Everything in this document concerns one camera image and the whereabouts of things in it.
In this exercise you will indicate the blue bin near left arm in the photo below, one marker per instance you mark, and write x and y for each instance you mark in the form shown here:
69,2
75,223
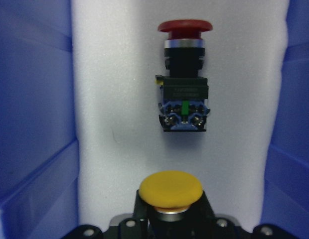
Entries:
39,145

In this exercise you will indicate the yellow mushroom push button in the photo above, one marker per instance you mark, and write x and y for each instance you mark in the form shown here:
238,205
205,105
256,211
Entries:
170,193

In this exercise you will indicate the red mushroom push button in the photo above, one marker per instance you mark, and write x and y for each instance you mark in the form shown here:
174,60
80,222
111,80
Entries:
183,92

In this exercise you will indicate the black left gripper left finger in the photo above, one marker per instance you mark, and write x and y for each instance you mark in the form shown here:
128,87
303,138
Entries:
124,226

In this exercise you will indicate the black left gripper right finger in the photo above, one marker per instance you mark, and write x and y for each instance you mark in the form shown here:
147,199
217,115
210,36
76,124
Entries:
221,227

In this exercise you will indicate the white foam pad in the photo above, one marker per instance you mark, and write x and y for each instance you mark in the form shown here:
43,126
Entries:
127,132

